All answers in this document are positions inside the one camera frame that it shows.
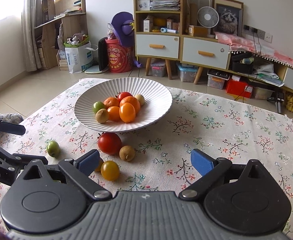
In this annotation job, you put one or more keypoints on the white paper bag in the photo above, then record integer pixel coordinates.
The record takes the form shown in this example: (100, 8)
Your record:
(80, 58)

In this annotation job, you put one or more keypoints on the wooden cabinet right drawer unit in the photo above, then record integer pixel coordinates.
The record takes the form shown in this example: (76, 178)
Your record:
(204, 53)

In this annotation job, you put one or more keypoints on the pink cloth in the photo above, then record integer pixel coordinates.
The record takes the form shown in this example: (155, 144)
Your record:
(237, 43)

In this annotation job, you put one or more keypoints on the orange oval tomato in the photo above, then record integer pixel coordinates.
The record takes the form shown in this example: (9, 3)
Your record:
(127, 113)

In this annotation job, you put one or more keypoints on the floral tablecloth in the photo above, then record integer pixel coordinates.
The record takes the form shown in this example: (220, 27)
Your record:
(217, 126)

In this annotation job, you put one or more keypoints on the green plum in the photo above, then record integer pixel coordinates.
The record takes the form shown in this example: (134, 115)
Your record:
(53, 149)
(98, 106)

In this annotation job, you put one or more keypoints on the white desk fan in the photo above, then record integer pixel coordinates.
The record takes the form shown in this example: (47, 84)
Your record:
(207, 17)

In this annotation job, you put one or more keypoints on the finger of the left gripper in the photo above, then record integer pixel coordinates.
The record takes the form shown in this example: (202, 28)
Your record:
(22, 159)
(16, 129)

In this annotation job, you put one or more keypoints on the red tomato with stem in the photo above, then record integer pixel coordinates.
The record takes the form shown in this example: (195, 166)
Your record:
(122, 95)

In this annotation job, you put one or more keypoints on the brown longan by tomato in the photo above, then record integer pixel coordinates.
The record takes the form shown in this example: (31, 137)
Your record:
(127, 153)

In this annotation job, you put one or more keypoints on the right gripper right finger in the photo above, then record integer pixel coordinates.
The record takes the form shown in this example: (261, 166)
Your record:
(211, 171)

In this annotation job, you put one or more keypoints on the red snack bucket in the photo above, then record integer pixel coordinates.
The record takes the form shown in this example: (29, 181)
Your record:
(120, 59)

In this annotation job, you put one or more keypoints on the wooden cabinet drawer unit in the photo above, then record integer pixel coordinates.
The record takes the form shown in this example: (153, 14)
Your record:
(204, 53)
(158, 29)

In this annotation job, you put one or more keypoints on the brown longan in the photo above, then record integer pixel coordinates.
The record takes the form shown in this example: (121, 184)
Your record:
(127, 153)
(102, 116)
(140, 98)
(98, 169)

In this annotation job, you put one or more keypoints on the orange tangerine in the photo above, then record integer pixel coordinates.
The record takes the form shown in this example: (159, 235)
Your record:
(110, 102)
(133, 101)

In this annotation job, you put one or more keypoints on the purple plush toy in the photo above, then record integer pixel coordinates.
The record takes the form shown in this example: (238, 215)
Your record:
(123, 25)

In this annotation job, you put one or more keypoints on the framed cat picture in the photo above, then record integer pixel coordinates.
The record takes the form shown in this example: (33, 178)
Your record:
(230, 16)

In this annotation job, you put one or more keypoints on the small orange tomato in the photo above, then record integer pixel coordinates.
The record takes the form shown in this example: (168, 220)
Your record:
(113, 113)

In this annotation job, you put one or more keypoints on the clear storage bin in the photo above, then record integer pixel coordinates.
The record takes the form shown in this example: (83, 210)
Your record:
(186, 73)

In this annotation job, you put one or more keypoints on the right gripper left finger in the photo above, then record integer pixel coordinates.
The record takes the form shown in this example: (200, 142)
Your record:
(77, 172)

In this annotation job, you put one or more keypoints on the white ribbed plate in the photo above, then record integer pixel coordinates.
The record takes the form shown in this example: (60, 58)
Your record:
(158, 101)

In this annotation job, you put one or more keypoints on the grey knitted cushion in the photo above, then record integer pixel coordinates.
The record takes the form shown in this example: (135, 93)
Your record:
(1, 118)

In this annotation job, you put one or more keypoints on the large red tomato by plate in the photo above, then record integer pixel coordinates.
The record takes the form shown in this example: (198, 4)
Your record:
(110, 143)

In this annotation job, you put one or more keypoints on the yellow cherry tomato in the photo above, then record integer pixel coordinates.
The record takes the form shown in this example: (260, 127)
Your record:
(110, 170)

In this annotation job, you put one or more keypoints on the low long cabinet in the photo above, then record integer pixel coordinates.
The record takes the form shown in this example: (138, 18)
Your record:
(261, 68)

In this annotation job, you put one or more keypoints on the wooden bookshelf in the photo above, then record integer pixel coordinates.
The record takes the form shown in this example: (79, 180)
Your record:
(61, 19)

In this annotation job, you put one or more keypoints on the wooden cabinet left drawer unit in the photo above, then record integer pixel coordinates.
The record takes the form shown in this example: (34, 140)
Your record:
(158, 29)

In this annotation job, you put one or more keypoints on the red box on floor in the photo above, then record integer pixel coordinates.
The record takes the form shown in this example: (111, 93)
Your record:
(239, 88)

